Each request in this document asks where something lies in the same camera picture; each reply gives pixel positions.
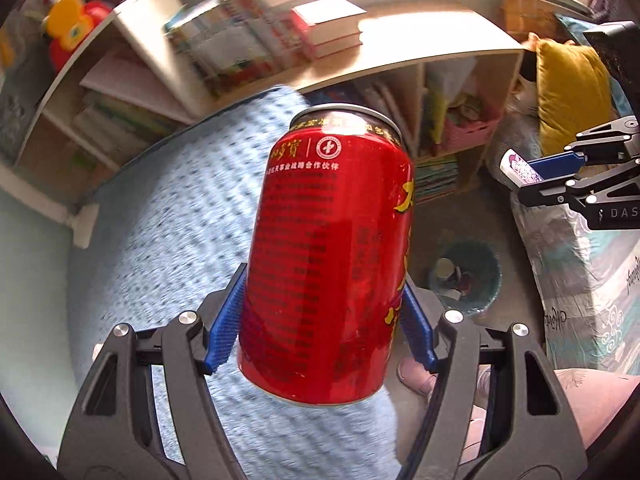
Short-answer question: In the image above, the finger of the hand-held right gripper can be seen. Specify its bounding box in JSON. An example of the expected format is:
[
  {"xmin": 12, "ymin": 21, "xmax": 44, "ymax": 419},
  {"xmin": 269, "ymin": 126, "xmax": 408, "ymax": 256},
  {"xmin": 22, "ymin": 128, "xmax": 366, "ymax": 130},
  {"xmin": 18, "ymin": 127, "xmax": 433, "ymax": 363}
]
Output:
[
  {"xmin": 527, "ymin": 116, "xmax": 640, "ymax": 182},
  {"xmin": 517, "ymin": 157, "xmax": 640, "ymax": 208}
]

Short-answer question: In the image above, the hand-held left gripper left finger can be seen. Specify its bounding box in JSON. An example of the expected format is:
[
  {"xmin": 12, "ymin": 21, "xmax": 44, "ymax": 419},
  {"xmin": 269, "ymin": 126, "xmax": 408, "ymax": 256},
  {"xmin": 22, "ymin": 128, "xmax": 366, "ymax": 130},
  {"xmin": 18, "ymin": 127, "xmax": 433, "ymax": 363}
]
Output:
[{"xmin": 57, "ymin": 262, "xmax": 248, "ymax": 480}]

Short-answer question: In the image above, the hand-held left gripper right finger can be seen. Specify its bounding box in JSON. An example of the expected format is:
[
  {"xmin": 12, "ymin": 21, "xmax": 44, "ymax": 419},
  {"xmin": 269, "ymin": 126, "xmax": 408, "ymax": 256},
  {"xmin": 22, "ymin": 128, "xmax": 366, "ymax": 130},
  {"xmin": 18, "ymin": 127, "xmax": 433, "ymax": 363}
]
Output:
[{"xmin": 400, "ymin": 282, "xmax": 588, "ymax": 480}]

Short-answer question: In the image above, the small white purple packet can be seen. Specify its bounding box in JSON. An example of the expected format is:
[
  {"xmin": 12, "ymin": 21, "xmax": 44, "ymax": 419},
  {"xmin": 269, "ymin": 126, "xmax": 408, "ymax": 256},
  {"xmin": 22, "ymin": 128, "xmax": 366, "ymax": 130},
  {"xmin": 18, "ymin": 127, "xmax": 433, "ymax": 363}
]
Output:
[{"xmin": 500, "ymin": 149, "xmax": 546, "ymax": 187}]

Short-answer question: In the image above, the teal trash bin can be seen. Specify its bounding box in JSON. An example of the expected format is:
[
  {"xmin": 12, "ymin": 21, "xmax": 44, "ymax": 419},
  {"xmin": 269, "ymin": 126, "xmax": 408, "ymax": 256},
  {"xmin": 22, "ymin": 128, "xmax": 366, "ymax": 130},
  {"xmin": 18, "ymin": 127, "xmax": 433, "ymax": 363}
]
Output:
[{"xmin": 428, "ymin": 240, "xmax": 502, "ymax": 317}]

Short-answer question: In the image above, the red drink can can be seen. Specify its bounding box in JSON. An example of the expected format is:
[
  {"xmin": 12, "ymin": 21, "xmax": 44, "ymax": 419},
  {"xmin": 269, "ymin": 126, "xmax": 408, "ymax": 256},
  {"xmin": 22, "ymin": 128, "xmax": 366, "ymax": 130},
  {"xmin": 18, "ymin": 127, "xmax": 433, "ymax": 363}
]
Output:
[{"xmin": 236, "ymin": 103, "xmax": 415, "ymax": 407}]

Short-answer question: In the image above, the pink left slipper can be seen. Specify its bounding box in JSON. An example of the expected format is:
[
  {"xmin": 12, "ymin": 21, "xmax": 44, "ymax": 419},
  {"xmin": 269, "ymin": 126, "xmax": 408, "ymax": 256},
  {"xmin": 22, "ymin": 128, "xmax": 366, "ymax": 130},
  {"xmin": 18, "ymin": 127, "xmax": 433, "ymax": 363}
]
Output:
[{"xmin": 397, "ymin": 357, "xmax": 442, "ymax": 397}]

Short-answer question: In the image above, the grey swirl quilt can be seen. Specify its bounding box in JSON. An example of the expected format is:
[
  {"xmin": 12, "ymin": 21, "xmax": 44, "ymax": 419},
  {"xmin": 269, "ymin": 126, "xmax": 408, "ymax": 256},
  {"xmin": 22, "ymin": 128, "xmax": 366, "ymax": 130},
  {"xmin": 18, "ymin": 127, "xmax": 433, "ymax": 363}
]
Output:
[{"xmin": 487, "ymin": 110, "xmax": 547, "ymax": 197}]

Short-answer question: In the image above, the yellow velvet pillow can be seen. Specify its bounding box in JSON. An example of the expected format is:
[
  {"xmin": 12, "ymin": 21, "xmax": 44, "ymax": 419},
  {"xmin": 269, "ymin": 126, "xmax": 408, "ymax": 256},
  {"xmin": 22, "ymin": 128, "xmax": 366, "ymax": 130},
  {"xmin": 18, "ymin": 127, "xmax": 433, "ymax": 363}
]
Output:
[{"xmin": 535, "ymin": 39, "xmax": 614, "ymax": 157}]

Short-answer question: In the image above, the pink plastic basket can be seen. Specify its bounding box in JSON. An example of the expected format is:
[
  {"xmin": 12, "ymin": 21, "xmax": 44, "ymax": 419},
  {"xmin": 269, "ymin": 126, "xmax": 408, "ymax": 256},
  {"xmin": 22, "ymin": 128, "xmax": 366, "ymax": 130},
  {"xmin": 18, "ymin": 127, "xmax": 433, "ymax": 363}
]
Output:
[{"xmin": 442, "ymin": 109, "xmax": 501, "ymax": 154}]

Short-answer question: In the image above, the brown printed box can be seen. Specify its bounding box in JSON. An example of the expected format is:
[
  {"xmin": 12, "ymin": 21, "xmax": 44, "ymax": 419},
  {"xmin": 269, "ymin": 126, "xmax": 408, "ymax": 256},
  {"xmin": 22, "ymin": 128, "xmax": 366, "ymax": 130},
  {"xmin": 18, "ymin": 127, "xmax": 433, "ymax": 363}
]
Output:
[{"xmin": 501, "ymin": 0, "xmax": 562, "ymax": 44}]

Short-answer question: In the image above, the floral bed sheet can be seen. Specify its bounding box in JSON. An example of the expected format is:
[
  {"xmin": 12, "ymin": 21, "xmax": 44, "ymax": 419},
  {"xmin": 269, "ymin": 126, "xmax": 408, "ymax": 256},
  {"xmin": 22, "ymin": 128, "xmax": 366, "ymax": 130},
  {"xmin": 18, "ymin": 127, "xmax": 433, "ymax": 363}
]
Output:
[{"xmin": 510, "ymin": 180, "xmax": 640, "ymax": 377}]

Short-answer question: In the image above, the blue knitted blanket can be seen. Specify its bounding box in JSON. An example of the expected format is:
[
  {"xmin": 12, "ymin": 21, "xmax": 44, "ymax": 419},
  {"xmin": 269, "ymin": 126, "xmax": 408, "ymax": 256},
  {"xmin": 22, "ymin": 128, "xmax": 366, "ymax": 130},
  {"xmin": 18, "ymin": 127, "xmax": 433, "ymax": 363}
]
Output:
[{"xmin": 67, "ymin": 87, "xmax": 401, "ymax": 480}]

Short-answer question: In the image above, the stack of flat picture books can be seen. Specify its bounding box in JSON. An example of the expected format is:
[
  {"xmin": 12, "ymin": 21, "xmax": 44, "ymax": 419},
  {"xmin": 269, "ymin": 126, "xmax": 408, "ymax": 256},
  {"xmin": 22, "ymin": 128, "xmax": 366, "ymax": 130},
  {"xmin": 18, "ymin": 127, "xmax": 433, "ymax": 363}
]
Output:
[{"xmin": 415, "ymin": 156, "xmax": 462, "ymax": 204}]

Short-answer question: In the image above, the row of leaning picture books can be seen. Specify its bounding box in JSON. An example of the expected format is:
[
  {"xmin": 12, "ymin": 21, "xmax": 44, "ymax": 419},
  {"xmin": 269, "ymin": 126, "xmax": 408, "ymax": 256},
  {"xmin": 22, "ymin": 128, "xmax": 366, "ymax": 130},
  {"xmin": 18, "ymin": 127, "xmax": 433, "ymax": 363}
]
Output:
[{"xmin": 350, "ymin": 80, "xmax": 426, "ymax": 153}]

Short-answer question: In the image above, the wooden bookshelf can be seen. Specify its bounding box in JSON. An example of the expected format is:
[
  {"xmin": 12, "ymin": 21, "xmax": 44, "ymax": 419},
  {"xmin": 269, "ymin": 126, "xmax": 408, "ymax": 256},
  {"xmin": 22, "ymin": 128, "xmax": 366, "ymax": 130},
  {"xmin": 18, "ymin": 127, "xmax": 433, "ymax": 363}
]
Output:
[{"xmin": 0, "ymin": 0, "xmax": 526, "ymax": 250}]

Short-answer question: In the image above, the stack of pale books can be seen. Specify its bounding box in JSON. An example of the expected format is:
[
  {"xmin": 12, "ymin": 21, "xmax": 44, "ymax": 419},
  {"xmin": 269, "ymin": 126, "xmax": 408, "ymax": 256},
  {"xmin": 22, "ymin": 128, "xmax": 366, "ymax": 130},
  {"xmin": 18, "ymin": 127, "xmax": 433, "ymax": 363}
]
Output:
[{"xmin": 72, "ymin": 89, "xmax": 172, "ymax": 162}]

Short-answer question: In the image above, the thick red book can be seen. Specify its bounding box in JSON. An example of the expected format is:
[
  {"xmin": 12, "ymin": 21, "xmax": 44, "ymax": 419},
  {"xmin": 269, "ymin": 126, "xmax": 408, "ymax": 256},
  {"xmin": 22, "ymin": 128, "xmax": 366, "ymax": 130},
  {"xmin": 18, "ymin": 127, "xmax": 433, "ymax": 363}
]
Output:
[
  {"xmin": 304, "ymin": 32, "xmax": 364, "ymax": 62},
  {"xmin": 290, "ymin": 0, "xmax": 369, "ymax": 37}
]

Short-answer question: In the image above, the row of colourful paperback books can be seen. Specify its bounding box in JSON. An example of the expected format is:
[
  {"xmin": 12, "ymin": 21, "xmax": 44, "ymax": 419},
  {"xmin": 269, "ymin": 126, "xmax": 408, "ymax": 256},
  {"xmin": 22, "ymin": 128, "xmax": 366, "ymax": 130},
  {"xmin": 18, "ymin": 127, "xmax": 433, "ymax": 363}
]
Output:
[{"xmin": 166, "ymin": 0, "xmax": 312, "ymax": 97}]

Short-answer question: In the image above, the red plastic toy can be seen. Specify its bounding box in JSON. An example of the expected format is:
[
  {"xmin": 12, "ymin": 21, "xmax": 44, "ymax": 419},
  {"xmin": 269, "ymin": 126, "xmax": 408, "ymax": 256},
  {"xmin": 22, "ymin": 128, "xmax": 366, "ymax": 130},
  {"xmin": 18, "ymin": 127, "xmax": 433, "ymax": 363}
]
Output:
[{"xmin": 49, "ymin": 1, "xmax": 114, "ymax": 72}]

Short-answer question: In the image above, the yellow plastic toy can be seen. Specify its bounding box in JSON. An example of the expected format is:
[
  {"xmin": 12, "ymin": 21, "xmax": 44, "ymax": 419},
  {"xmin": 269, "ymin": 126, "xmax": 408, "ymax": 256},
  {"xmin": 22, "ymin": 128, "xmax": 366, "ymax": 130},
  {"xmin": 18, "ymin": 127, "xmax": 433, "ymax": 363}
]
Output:
[{"xmin": 44, "ymin": 0, "xmax": 97, "ymax": 52}]

